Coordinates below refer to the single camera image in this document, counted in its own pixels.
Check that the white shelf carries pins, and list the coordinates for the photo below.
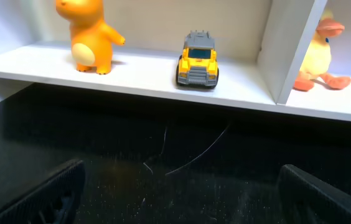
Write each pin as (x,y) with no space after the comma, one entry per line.
(144,74)

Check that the grey and yellow toy truck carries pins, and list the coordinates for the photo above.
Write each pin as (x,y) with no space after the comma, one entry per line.
(198,67)

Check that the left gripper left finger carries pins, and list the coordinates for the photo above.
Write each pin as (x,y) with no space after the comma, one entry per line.
(38,199)

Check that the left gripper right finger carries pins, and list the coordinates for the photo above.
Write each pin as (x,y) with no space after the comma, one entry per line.
(312,202)

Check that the yellow plush duck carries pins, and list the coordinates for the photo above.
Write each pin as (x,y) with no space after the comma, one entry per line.
(317,57)

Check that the yellow rubber duck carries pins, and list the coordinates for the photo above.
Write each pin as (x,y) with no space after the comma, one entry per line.
(90,37)

